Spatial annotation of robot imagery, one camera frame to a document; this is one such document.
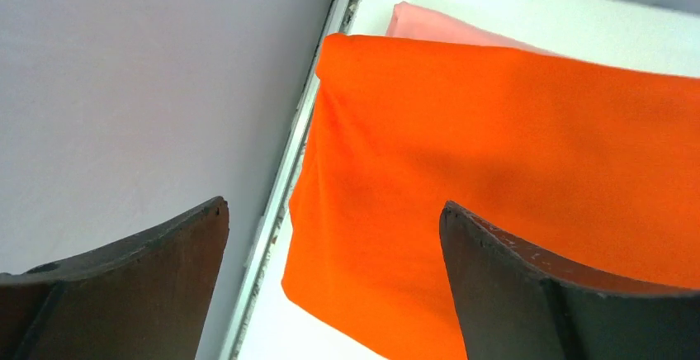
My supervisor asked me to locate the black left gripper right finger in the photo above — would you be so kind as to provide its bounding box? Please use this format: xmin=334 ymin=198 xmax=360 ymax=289
xmin=439 ymin=201 xmax=699 ymax=359

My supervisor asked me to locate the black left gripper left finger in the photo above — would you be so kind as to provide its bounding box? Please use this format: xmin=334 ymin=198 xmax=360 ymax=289
xmin=1 ymin=197 xmax=229 ymax=359

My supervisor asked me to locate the orange t shirt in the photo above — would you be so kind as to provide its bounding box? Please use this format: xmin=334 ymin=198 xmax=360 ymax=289
xmin=281 ymin=34 xmax=699 ymax=359

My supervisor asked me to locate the folded pink t shirt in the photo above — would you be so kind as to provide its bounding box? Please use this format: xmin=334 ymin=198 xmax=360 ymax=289
xmin=385 ymin=2 xmax=554 ymax=55

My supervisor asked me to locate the aluminium frame rail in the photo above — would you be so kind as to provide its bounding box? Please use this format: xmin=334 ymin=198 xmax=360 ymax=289
xmin=218 ymin=0 xmax=359 ymax=359

